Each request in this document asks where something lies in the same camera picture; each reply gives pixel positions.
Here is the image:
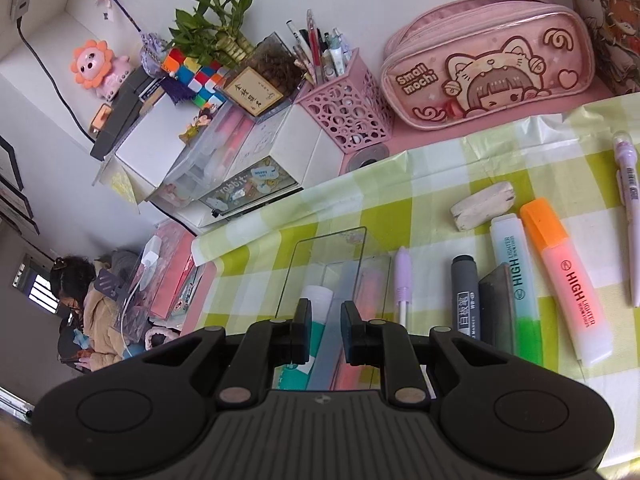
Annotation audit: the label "small figurine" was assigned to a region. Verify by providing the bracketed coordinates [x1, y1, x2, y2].
[179, 112, 213, 142]

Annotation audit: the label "green highlighter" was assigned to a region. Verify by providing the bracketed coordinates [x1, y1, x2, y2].
[490, 213, 544, 367]

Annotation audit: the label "clear plastic storage box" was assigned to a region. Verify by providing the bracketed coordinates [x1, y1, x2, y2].
[160, 105, 261, 201]

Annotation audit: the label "calligraphy card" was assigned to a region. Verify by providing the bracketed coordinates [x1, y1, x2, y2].
[222, 67, 283, 118]

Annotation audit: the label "stack of pink books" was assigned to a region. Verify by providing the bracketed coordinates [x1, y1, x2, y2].
[145, 222, 211, 321]

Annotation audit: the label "teal white packet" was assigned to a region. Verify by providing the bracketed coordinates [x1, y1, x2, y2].
[277, 285, 333, 391]

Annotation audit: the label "green checked tablecloth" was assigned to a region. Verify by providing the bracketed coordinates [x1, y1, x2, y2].
[191, 91, 640, 480]

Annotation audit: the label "orange lion toy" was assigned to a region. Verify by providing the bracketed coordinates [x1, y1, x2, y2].
[69, 40, 133, 102]

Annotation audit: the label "yellow patterned clear sheet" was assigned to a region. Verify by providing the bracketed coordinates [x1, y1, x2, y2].
[92, 155, 141, 206]

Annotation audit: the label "dark grey rectangular block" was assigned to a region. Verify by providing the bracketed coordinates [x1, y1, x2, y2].
[477, 264, 516, 356]

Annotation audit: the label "cartoon printed cloth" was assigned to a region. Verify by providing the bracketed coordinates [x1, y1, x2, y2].
[565, 0, 640, 96]

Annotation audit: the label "orange highlighter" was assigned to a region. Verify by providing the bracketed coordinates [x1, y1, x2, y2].
[520, 198, 615, 367]

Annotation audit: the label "silver desk grommet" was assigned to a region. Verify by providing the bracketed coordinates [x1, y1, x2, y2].
[342, 146, 391, 171]

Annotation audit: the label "dark grey box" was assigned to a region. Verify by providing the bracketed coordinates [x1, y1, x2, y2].
[90, 67, 168, 161]

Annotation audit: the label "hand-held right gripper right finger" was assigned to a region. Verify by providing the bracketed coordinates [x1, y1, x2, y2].
[340, 300, 511, 408]

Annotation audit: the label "pink perforated pen holder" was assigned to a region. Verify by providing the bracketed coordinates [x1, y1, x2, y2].
[295, 49, 396, 153]

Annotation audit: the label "white charger with cable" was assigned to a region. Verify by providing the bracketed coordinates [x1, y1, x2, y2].
[119, 237, 165, 358]

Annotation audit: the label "colourful puzzle cube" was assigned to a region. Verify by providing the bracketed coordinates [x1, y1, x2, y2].
[161, 49, 226, 108]

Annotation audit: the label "black cable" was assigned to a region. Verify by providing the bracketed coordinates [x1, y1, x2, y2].
[16, 17, 98, 143]

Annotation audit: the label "pink cartoon pencil case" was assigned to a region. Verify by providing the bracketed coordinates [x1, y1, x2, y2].
[380, 0, 596, 132]

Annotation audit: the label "white eraser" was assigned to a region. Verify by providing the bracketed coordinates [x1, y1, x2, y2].
[450, 181, 517, 232]

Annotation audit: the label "bunch of pens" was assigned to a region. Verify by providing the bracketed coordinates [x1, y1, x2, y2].
[286, 9, 353, 86]

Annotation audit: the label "dark picture frames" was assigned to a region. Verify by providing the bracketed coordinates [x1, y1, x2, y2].
[0, 135, 41, 236]

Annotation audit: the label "purple tassel charm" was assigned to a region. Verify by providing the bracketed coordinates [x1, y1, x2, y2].
[160, 72, 195, 107]

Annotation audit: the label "pink stationery item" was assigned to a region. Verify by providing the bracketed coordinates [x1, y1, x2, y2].
[332, 267, 391, 391]

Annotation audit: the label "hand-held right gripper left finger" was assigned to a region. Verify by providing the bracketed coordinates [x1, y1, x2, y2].
[141, 298, 314, 407]

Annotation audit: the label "lavender sachet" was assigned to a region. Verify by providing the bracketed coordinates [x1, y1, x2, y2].
[139, 32, 166, 77]

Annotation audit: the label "translucent blue ruler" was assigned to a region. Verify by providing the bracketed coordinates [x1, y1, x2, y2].
[307, 257, 361, 391]

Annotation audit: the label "white purple-topped pen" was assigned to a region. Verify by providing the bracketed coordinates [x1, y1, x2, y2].
[612, 130, 640, 308]

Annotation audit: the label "lilac capped pen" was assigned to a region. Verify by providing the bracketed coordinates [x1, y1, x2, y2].
[395, 246, 413, 328]

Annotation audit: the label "grey whiteboard marker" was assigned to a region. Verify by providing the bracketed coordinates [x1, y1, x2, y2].
[451, 255, 482, 342]

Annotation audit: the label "clear plastic tray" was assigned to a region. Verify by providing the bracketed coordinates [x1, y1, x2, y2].
[272, 226, 393, 391]

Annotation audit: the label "white cardboard box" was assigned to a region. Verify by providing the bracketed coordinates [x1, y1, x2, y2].
[114, 91, 221, 196]

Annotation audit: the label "white drawer organizer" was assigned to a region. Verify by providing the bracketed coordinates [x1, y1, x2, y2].
[147, 105, 346, 233]

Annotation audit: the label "purple slotted stand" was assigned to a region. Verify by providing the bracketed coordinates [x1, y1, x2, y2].
[92, 267, 126, 311]

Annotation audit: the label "pink white plush toy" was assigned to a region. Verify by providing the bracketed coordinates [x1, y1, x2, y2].
[144, 324, 182, 352]

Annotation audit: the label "clear box with label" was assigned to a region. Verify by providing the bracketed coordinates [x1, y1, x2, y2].
[220, 32, 306, 118]

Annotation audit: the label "small orange device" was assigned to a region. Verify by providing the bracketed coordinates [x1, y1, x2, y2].
[90, 104, 113, 136]

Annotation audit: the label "lucky bamboo plant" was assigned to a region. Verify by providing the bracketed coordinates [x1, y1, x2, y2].
[165, 0, 256, 68]

